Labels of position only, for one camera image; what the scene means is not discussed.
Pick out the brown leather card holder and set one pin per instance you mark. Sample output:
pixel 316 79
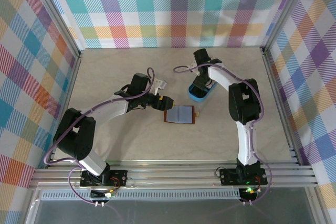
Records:
pixel 181 115

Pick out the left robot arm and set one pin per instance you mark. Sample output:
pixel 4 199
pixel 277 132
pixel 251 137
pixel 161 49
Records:
pixel 76 134

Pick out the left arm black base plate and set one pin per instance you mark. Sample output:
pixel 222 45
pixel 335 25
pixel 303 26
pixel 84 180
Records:
pixel 120 178

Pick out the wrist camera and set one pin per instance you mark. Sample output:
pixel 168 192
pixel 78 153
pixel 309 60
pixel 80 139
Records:
pixel 158 83
pixel 193 64

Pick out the small controller board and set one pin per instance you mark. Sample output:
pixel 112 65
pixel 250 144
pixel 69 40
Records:
pixel 110 194
pixel 248 190

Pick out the grey metal sheet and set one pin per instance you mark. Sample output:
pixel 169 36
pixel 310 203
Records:
pixel 170 213

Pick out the aluminium corner post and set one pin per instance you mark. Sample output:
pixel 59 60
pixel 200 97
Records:
pixel 285 11
pixel 56 11

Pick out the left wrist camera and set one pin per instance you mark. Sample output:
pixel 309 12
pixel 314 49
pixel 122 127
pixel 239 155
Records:
pixel 158 83

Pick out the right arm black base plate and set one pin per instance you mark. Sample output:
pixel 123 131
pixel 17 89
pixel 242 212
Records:
pixel 228 178

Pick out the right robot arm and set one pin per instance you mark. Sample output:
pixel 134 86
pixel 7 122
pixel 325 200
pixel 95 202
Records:
pixel 244 103

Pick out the blue plastic tray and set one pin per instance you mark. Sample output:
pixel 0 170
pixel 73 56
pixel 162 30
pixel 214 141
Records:
pixel 197 98

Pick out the wide aluminium frame rail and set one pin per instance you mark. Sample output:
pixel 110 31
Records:
pixel 170 175

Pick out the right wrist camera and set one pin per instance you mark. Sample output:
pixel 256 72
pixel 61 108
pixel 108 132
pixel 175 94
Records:
pixel 193 64

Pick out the aluminium side rail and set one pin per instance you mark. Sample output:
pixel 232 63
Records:
pixel 67 103
pixel 278 103

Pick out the stack of cards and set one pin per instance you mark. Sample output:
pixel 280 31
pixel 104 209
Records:
pixel 210 86

